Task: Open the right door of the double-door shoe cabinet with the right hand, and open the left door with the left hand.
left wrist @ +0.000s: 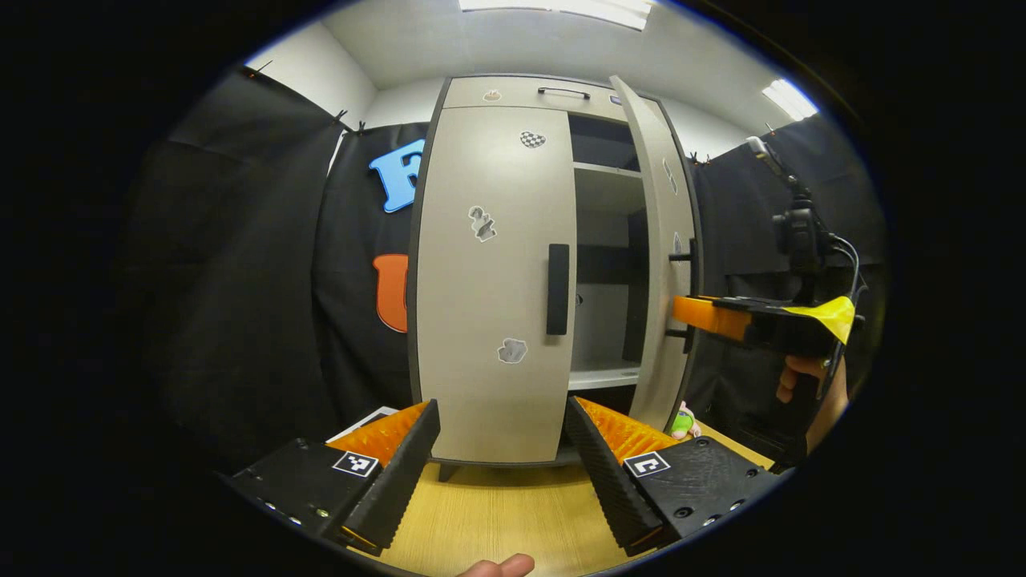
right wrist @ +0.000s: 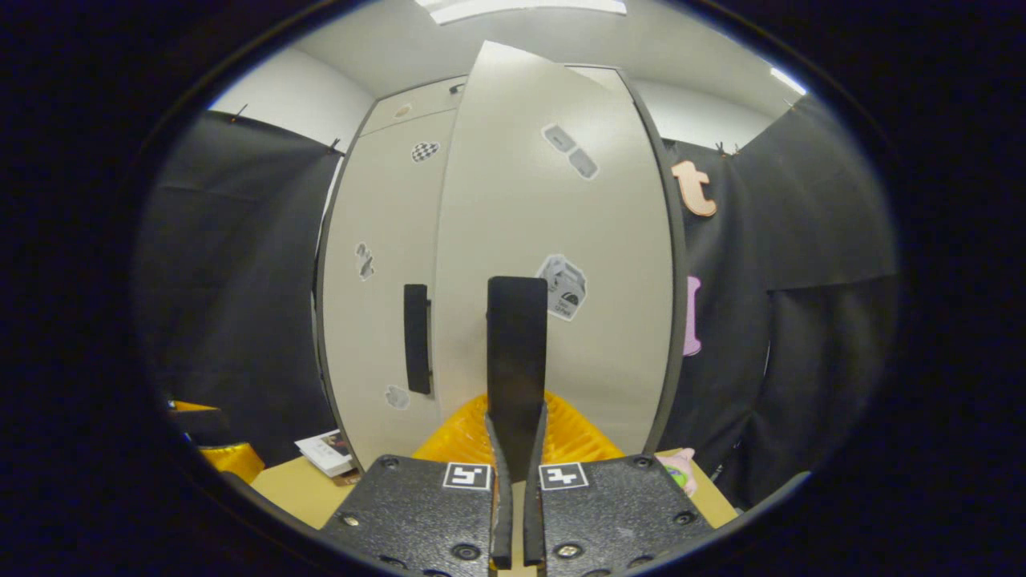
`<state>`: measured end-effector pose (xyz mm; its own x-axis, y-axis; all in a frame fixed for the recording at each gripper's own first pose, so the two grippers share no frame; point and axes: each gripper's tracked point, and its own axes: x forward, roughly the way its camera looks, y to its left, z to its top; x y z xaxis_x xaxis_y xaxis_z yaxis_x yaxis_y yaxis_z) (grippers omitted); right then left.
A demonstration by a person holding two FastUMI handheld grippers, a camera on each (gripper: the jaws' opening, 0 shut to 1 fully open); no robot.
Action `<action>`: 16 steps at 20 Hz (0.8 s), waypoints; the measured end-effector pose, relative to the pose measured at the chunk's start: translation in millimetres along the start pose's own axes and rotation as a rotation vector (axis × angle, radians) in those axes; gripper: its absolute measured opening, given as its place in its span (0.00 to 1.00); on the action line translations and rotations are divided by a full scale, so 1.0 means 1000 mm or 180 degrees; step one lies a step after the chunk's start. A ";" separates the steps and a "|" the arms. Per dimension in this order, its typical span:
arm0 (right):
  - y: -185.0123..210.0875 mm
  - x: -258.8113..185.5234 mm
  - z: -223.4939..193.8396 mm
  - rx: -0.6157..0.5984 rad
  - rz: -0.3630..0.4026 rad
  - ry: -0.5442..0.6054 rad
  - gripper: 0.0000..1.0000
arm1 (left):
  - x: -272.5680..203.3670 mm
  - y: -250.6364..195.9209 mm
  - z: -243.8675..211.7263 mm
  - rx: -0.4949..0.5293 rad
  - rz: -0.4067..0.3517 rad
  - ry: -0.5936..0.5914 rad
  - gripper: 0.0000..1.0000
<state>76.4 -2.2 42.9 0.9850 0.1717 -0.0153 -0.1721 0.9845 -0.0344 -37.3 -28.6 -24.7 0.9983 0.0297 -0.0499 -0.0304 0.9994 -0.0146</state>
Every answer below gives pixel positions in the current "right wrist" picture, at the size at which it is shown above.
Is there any long ceiling light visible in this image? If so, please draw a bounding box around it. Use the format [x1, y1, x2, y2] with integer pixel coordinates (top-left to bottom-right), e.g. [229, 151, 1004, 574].
[413, 0, 628, 25]

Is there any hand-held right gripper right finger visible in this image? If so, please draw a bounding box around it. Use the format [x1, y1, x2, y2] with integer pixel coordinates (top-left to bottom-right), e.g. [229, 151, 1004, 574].
[521, 391, 714, 577]

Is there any black backdrop cloth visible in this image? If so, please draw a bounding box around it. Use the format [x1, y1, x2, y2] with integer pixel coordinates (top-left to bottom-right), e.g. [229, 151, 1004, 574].
[136, 92, 899, 510]

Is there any black door handle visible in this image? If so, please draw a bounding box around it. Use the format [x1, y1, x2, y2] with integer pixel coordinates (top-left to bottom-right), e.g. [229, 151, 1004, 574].
[487, 276, 549, 483]
[403, 284, 434, 395]

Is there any grey double-door shoe cabinet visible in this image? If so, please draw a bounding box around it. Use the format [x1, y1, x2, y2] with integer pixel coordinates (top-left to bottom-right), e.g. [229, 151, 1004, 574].
[313, 64, 690, 475]

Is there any grey cabinet drawer front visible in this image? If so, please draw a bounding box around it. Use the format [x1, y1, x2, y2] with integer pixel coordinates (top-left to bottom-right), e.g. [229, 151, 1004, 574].
[373, 66, 636, 137]

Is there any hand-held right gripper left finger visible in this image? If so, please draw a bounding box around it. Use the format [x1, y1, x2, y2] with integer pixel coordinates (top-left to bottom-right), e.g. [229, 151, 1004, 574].
[321, 391, 514, 577]

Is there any white printed card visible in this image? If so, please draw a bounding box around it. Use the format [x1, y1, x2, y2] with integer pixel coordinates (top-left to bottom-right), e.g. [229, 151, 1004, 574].
[294, 430, 358, 479]

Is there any grey shoe cabinet door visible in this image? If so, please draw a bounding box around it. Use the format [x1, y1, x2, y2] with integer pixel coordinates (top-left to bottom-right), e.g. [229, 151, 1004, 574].
[321, 108, 459, 470]
[433, 40, 674, 464]

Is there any small pink green toy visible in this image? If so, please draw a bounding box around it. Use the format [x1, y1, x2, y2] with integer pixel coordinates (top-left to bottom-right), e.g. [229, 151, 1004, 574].
[656, 447, 697, 496]

